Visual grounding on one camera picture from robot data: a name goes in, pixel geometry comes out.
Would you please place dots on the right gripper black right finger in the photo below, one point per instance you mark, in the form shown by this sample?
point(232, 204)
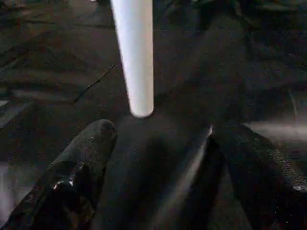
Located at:
point(268, 182)

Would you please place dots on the white plastic table leg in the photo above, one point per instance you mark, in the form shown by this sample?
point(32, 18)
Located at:
point(136, 57)

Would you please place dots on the black plastic mat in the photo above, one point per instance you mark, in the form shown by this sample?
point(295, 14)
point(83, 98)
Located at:
point(216, 72)

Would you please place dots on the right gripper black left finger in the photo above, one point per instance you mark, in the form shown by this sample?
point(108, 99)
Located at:
point(72, 182)

